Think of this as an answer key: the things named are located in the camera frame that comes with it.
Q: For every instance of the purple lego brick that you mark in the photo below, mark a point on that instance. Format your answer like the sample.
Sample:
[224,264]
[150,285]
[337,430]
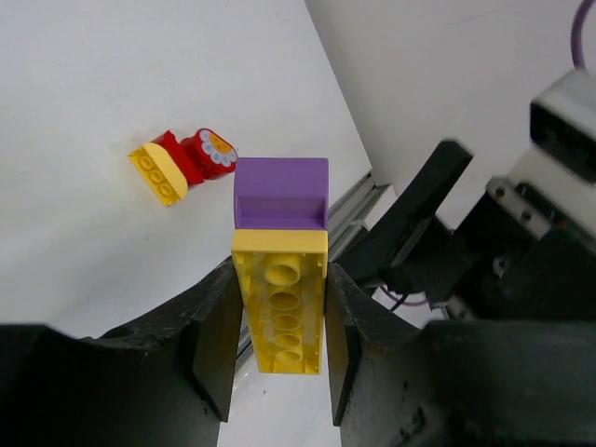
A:
[281,193]

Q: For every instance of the red flower print block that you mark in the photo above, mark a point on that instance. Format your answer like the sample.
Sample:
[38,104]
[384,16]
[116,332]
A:
[211,154]

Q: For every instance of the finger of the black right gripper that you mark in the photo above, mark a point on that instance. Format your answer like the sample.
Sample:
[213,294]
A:
[380,257]

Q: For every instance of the yellow lego brick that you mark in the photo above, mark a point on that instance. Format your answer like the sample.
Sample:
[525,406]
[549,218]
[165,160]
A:
[160,173]

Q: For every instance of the red lego brick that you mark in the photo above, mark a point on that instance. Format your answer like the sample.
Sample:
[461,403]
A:
[183,161]

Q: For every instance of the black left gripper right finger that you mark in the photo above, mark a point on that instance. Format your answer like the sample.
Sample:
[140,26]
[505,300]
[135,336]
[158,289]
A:
[455,382]

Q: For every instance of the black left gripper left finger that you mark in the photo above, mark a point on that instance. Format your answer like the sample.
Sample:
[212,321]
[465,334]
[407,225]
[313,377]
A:
[162,379]

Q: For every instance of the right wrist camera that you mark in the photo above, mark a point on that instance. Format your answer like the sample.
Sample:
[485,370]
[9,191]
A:
[562,134]

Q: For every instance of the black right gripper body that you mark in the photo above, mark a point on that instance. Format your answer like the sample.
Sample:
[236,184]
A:
[515,256]

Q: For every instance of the long yellow lego plate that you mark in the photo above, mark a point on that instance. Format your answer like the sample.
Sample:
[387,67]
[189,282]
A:
[282,279]

